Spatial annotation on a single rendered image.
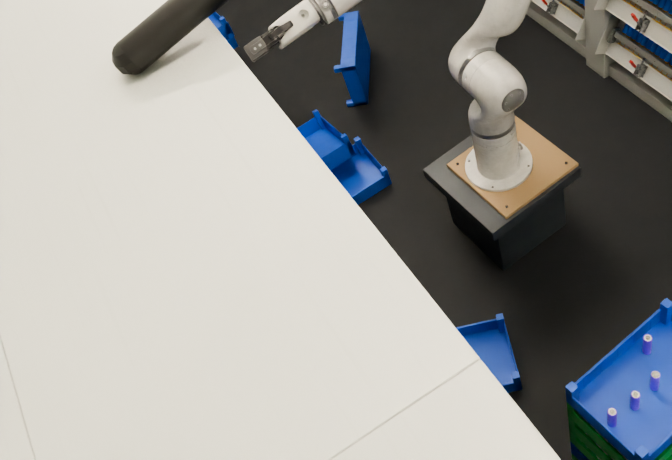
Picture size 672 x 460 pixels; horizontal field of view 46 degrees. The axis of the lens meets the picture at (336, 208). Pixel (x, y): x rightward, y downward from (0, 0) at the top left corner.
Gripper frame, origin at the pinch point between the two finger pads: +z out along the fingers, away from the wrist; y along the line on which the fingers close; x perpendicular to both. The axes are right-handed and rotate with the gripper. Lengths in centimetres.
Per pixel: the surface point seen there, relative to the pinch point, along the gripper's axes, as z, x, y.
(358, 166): -9, -47, 112
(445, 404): 4, -24, -132
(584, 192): -61, -90, 74
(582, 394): -16, -99, -7
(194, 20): 4, -2, -110
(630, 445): -17, -108, -17
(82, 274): 17, -11, -120
